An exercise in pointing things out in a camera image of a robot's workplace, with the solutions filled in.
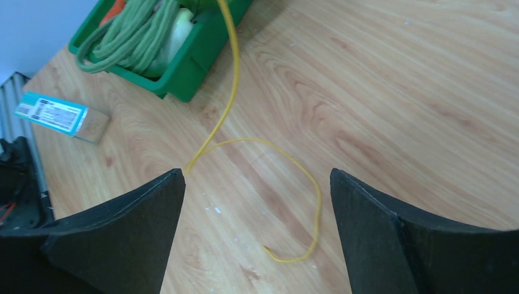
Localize teal rectangular box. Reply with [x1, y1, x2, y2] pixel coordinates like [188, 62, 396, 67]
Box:
[14, 91, 110, 144]

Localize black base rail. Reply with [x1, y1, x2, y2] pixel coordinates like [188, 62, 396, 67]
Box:
[1, 137, 54, 231]

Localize green plastic tray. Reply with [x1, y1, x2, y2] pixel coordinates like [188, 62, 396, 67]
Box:
[69, 1, 250, 102]

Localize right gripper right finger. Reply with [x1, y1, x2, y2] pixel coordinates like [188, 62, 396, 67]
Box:
[330, 168, 518, 293]

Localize small red pepper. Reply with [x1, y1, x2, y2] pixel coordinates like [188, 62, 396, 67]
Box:
[99, 0, 127, 26]

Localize yellow cable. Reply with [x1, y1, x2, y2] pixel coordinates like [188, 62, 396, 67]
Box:
[183, 0, 323, 264]

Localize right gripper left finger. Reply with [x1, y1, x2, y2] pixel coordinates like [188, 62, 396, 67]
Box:
[1, 168, 185, 293]

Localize white radish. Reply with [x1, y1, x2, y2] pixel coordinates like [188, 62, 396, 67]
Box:
[142, 7, 194, 78]

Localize green long beans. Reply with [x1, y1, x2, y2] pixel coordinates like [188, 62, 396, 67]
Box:
[75, 1, 180, 74]

